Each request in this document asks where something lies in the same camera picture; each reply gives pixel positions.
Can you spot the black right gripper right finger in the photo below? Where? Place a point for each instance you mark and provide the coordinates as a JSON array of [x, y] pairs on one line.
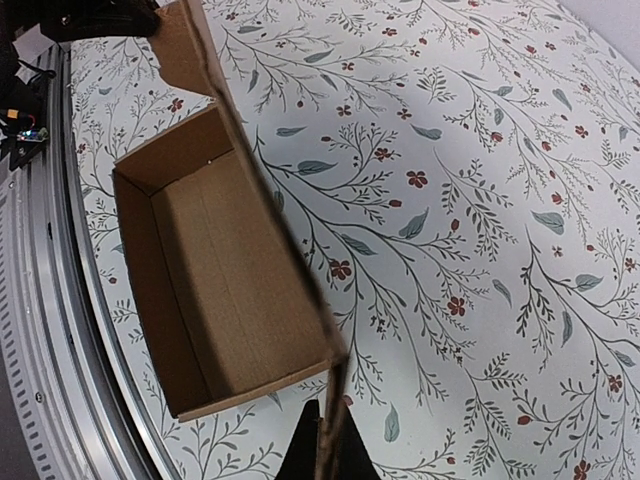
[[354, 460]]

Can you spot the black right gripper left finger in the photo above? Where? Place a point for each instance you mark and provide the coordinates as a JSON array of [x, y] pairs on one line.
[[299, 462]]

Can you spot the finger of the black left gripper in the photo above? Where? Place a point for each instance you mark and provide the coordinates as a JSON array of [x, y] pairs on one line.
[[65, 21]]

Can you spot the brown cardboard box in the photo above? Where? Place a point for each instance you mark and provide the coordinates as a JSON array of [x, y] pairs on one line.
[[229, 308]]

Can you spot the floral patterned table mat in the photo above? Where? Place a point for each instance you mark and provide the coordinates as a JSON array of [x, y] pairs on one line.
[[463, 178]]

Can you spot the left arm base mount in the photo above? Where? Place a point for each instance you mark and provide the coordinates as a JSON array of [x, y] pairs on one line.
[[24, 96]]

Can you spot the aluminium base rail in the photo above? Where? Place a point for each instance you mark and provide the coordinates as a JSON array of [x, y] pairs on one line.
[[73, 416]]

